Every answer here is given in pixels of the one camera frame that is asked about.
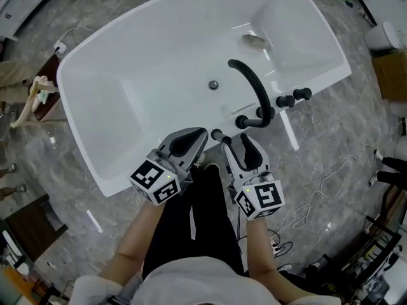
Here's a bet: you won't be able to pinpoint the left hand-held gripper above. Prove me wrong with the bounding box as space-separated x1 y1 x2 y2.
128 127 209 207

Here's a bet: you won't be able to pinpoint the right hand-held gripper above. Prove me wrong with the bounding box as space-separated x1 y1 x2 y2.
221 133 286 220

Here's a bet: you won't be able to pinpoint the person's left forearm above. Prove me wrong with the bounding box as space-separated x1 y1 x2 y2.
98 200 165 279

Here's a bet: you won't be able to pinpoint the person's right forearm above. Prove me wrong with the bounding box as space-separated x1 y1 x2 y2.
244 216 298 285

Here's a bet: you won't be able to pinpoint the white rectangular bathtub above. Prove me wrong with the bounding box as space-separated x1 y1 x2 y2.
56 0 352 198

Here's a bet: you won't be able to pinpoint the person's left shoe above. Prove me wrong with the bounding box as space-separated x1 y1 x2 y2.
190 153 204 171

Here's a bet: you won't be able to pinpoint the black curved faucet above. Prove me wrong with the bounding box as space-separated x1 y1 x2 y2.
227 58 277 130

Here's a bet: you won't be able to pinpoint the person's black trousers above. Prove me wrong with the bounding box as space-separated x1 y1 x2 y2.
141 163 245 279

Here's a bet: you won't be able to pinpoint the person's white shirt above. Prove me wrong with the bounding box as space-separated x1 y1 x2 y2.
72 255 341 305

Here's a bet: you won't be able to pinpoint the pale green folded towel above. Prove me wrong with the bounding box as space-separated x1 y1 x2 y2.
36 89 53 104

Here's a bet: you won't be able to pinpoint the brown wooden stool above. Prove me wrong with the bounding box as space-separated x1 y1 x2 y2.
33 54 67 123

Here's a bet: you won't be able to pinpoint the black metal rack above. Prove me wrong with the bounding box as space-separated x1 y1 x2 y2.
341 214 407 305

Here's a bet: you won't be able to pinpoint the cream curved tube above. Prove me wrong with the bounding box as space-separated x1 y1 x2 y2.
10 76 60 129

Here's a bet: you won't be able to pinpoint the cardboard box with white fittings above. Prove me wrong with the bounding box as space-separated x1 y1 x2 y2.
371 51 407 101

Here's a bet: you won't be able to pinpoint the dark wooden table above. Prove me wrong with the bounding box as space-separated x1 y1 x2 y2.
4 193 68 262

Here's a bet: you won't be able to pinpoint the white round bin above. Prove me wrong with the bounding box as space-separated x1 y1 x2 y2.
364 20 403 51

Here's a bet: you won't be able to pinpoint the chrome shower fitting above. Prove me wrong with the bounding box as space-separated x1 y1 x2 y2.
355 8 376 28

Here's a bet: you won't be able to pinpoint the long white cable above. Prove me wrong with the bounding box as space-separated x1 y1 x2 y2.
291 119 398 230

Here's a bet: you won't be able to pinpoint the black power cable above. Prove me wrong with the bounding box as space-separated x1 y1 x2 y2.
266 229 295 259

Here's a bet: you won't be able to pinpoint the grey shoulder strap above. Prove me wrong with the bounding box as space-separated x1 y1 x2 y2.
117 271 144 305

